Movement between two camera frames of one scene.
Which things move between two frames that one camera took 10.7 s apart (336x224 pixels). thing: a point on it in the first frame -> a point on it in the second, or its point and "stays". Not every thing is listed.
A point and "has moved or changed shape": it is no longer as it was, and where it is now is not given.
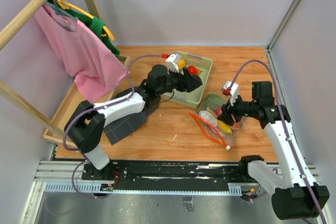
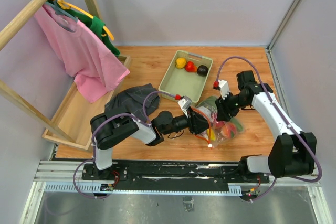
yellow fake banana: (224, 127) -> (212, 134)
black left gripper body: (182, 85) -> (189, 128)
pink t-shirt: (83, 55) stays
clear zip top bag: (210, 108) has moved or changed shape
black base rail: (223, 172) stays
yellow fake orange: (181, 63) stays
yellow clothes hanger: (67, 6) stays
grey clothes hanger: (58, 11) stays
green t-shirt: (95, 23) stays
